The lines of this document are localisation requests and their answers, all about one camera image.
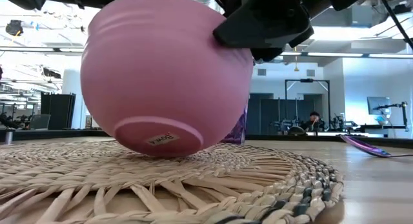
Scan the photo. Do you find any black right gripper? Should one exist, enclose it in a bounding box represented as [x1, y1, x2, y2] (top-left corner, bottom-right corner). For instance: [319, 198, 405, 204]
[208, 0, 314, 63]

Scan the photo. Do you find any purple plastic tumbler cup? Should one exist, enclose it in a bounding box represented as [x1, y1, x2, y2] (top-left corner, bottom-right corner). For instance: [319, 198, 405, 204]
[221, 101, 249, 146]

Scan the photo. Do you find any pink ceramic bowl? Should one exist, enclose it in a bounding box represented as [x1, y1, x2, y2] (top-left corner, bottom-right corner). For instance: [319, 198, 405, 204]
[79, 0, 255, 159]

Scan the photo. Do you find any iridescent metal fork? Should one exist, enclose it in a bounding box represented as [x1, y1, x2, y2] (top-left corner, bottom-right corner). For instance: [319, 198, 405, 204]
[339, 134, 413, 159]

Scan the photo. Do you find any person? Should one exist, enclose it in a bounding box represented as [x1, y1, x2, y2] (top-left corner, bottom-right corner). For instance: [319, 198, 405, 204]
[299, 110, 327, 133]

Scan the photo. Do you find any small desk monitor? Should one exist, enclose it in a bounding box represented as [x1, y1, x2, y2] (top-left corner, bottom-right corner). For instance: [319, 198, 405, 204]
[367, 96, 392, 116]

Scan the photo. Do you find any round woven straw placemat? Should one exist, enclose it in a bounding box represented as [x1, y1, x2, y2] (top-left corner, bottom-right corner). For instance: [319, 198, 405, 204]
[0, 139, 345, 224]

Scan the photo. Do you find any black cabinet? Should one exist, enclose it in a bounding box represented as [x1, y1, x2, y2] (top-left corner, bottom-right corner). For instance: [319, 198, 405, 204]
[40, 92, 77, 131]

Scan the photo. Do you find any black ceiling fixture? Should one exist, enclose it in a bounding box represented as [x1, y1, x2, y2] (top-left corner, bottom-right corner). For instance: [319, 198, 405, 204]
[5, 19, 25, 37]

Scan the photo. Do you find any black gantry frame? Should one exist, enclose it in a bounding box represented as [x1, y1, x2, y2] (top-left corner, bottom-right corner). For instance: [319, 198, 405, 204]
[284, 78, 332, 132]

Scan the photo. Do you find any black aluminium table frame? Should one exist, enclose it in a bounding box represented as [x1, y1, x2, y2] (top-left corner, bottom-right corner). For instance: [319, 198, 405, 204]
[0, 129, 413, 150]

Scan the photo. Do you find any black hanging cable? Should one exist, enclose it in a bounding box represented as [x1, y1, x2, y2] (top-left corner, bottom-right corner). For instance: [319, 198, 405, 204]
[376, 0, 413, 50]

